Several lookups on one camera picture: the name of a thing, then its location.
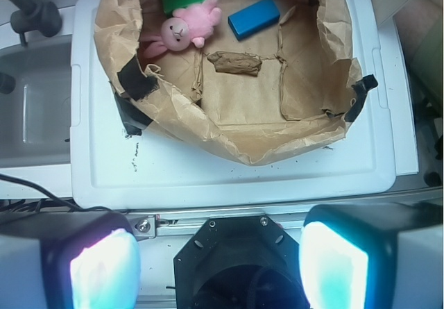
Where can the grey toy sink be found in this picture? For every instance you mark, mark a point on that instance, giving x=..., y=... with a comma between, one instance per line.
x=36, y=113

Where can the pink plush bunny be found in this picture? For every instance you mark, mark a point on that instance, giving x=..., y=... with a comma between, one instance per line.
x=187, y=26

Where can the brown wood chip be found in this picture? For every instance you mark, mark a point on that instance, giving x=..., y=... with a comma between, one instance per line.
x=235, y=63

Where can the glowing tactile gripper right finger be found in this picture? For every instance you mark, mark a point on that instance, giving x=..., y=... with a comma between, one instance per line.
x=373, y=255

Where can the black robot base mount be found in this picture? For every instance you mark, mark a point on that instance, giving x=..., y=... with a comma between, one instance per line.
x=239, y=262

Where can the crumpled brown paper bag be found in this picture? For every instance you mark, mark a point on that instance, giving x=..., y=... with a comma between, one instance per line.
x=306, y=95

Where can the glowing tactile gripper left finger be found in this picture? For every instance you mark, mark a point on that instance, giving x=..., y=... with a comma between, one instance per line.
x=68, y=260

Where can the aluminium frame rail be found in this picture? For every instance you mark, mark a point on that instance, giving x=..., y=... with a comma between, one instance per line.
x=149, y=224

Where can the blue rectangular block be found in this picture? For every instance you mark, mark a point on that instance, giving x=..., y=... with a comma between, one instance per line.
x=253, y=19

